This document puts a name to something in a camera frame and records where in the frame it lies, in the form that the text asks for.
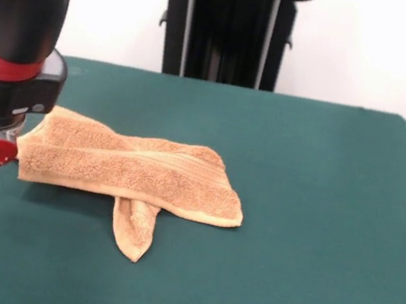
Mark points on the orange terry towel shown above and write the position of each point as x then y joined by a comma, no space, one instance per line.
136,172

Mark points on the dark green table cloth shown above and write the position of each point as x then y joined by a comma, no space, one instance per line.
290,234

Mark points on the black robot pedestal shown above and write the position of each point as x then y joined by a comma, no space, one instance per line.
229,26

